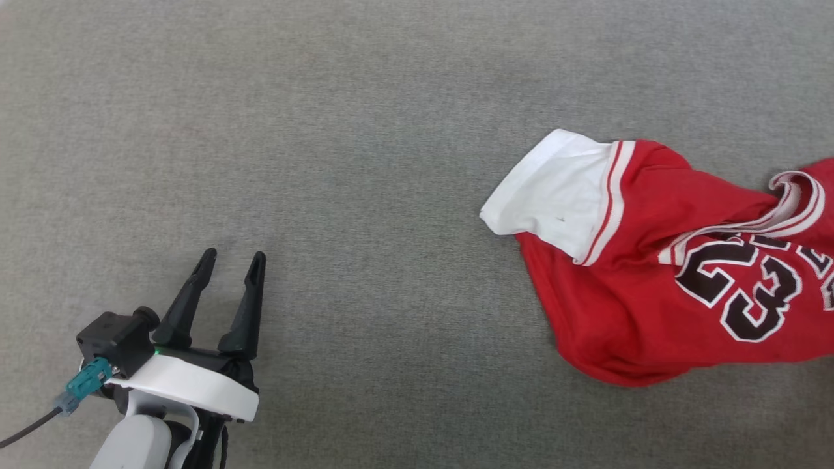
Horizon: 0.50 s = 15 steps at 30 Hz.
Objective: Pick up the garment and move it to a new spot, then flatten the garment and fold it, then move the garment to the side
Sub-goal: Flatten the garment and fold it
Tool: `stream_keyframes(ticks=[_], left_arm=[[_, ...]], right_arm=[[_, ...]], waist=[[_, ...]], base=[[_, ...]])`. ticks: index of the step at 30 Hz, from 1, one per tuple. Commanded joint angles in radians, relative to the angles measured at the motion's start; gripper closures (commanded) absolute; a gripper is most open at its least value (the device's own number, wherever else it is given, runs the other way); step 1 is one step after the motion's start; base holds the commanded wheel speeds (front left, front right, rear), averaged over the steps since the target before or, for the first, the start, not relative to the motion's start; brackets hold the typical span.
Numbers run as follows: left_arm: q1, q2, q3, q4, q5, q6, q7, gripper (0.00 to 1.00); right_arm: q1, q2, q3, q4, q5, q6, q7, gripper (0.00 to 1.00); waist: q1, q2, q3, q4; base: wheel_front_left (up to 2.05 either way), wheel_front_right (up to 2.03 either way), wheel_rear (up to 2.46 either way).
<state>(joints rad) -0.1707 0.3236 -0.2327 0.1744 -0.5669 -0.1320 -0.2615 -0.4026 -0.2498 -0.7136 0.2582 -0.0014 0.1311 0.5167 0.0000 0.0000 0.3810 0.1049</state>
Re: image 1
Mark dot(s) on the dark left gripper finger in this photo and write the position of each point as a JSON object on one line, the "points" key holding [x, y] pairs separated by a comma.
{"points": [[245, 312], [184, 306]]}

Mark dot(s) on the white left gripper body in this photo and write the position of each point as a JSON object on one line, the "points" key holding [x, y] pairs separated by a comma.
{"points": [[189, 385]]}

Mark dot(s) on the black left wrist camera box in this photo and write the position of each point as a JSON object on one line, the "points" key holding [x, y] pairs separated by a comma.
{"points": [[117, 339]]}

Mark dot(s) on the red basketball jersey number 23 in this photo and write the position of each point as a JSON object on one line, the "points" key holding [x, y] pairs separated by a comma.
{"points": [[651, 312]]}

